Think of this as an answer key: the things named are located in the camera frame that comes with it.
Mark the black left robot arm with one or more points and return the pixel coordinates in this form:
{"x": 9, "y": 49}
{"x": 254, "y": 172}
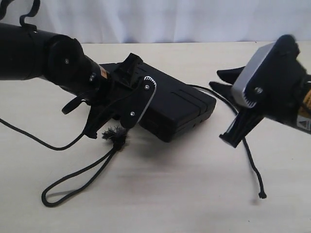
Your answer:
{"x": 26, "y": 53}

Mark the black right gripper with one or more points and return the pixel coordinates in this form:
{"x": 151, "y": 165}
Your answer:
{"x": 286, "y": 106}

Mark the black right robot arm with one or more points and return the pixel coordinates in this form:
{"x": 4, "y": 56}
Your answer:
{"x": 273, "y": 84}

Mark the white backdrop curtain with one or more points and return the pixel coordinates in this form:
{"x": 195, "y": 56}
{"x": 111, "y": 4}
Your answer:
{"x": 175, "y": 21}

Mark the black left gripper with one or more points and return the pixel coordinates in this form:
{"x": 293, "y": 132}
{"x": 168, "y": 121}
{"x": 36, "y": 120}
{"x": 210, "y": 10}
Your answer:
{"x": 116, "y": 81}

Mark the black plastic carrying case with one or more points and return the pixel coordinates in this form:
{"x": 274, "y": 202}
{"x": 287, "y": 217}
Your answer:
{"x": 175, "y": 108}

